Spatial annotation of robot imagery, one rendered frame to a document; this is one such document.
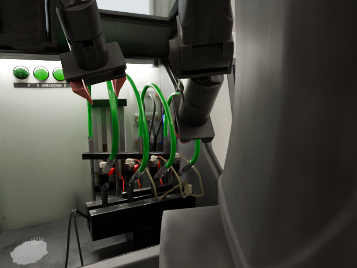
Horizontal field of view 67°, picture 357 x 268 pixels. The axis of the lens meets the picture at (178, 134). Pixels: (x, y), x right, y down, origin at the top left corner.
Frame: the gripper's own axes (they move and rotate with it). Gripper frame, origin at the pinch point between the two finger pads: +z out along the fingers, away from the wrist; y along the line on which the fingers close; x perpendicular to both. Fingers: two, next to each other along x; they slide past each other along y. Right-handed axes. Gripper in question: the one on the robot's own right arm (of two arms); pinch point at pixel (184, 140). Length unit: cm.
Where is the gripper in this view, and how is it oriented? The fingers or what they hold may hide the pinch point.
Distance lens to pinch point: 58.2
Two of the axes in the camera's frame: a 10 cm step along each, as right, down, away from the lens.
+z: -1.6, 5.5, 8.2
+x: -9.7, 0.5, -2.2
